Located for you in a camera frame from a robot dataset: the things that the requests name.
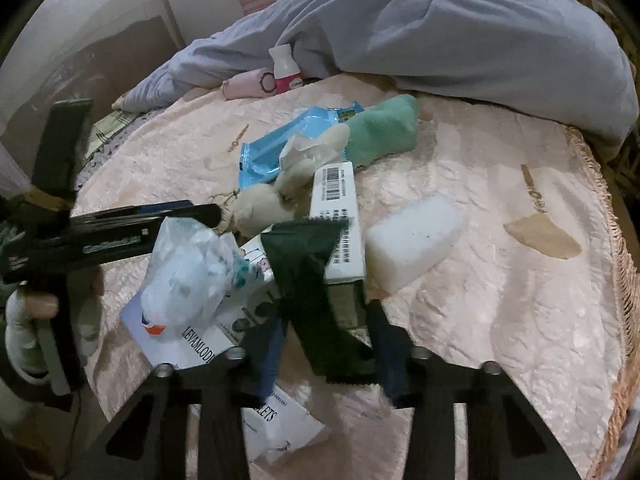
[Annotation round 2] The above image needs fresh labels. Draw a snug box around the flattened white medicine box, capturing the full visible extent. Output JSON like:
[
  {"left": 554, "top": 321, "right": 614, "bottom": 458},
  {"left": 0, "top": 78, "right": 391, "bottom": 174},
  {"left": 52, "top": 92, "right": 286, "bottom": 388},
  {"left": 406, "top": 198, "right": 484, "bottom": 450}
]
[{"left": 120, "top": 290, "right": 331, "bottom": 466}]

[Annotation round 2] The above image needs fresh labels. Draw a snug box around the beige cloth doll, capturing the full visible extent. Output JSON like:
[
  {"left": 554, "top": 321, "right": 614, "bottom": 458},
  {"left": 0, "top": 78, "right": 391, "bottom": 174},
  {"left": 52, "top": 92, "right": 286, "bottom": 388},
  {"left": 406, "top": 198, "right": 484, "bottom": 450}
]
[{"left": 215, "top": 125, "right": 351, "bottom": 238}]

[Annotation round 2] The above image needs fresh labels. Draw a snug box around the grey-blue blanket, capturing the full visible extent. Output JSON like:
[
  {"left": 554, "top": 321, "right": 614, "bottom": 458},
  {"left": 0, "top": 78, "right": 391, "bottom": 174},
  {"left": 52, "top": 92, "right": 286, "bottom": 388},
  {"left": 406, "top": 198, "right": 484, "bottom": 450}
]
[{"left": 122, "top": 0, "right": 640, "bottom": 148}]

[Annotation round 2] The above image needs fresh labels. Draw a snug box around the clear crumpled plastic wrapper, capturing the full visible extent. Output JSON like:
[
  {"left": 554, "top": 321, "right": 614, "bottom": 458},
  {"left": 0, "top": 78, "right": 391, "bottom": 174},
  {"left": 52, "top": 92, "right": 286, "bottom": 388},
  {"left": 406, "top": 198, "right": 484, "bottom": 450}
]
[{"left": 280, "top": 134, "right": 332, "bottom": 172}]

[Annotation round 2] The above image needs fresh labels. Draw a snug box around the green towel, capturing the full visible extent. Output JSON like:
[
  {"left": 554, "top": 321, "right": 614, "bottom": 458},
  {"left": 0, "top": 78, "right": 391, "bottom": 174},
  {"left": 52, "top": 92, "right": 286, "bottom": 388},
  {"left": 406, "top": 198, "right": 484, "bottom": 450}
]
[{"left": 345, "top": 94, "right": 421, "bottom": 166}]

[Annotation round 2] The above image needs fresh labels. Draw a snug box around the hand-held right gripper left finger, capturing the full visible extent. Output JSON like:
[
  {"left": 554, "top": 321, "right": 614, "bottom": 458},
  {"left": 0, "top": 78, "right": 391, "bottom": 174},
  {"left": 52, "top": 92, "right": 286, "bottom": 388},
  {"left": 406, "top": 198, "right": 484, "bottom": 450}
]
[{"left": 75, "top": 317, "right": 287, "bottom": 480}]

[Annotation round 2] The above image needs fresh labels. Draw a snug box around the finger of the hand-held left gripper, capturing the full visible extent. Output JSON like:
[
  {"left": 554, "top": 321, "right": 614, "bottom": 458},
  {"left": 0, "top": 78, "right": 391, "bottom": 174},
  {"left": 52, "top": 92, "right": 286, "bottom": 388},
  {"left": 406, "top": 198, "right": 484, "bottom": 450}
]
[
  {"left": 72, "top": 230, "right": 161, "bottom": 267},
  {"left": 70, "top": 201, "right": 221, "bottom": 236}
]

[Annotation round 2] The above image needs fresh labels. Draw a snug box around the person's left forearm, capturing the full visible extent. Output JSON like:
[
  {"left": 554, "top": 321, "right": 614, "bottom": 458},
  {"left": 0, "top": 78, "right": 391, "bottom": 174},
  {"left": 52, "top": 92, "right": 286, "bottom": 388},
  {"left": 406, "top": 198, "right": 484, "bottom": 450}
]
[{"left": 0, "top": 345, "right": 61, "bottom": 431}]

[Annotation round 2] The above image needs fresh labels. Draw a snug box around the blue plastic packet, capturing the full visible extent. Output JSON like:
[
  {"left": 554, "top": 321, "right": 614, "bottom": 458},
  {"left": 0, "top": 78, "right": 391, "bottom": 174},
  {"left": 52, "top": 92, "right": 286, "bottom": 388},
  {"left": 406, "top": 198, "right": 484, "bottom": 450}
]
[{"left": 240, "top": 101, "right": 366, "bottom": 191}]

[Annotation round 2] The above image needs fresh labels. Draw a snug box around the black cable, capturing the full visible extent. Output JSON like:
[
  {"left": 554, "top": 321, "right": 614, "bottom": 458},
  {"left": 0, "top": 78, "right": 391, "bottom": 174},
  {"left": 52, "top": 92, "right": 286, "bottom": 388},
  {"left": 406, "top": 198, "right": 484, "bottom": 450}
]
[{"left": 64, "top": 394, "right": 85, "bottom": 463}]

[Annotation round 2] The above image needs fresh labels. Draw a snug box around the white box with green logo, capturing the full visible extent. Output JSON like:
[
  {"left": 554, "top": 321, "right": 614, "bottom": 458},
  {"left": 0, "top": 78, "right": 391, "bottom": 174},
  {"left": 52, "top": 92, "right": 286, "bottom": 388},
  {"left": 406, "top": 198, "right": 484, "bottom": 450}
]
[{"left": 220, "top": 237, "right": 287, "bottom": 346}]

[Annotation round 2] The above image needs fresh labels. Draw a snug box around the white box with barcode label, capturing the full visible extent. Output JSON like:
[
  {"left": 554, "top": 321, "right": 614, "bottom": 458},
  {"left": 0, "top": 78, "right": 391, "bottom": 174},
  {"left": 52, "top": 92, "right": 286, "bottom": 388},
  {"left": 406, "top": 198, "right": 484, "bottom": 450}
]
[{"left": 305, "top": 161, "right": 369, "bottom": 283}]

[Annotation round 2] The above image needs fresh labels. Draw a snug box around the dark green cloth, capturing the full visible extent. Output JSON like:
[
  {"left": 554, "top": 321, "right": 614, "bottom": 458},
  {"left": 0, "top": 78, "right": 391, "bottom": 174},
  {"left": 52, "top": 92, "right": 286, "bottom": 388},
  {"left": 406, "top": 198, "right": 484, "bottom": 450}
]
[{"left": 261, "top": 217, "right": 381, "bottom": 386}]

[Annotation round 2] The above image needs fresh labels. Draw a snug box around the plaid cloth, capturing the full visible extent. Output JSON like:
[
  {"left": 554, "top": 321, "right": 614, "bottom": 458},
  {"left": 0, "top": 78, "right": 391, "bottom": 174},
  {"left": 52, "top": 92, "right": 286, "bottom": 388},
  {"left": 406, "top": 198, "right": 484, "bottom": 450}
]
[{"left": 87, "top": 110, "right": 137, "bottom": 159}]

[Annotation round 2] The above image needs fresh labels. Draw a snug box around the person's left hand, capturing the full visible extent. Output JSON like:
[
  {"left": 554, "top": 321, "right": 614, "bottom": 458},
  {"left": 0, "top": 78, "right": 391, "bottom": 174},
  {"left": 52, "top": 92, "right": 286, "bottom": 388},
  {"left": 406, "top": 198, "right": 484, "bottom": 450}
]
[{"left": 5, "top": 265, "right": 103, "bottom": 386}]

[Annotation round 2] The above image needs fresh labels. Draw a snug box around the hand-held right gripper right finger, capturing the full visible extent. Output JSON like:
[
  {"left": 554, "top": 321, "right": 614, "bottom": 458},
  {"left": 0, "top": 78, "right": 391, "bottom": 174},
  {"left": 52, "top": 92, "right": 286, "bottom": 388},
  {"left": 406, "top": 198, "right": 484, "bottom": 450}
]
[{"left": 367, "top": 301, "right": 581, "bottom": 480}]

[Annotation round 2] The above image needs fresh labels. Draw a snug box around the white foam block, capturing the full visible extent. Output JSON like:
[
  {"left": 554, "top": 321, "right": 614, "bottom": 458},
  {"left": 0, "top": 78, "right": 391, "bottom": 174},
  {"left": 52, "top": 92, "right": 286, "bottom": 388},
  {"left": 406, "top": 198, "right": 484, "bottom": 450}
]
[{"left": 365, "top": 195, "right": 468, "bottom": 296}]

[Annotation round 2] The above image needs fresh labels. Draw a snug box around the white plastic bag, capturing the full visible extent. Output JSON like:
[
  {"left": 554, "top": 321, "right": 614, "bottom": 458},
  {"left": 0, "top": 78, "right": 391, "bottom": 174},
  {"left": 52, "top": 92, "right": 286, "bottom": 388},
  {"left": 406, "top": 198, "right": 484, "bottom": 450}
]
[{"left": 140, "top": 217, "right": 251, "bottom": 341}]

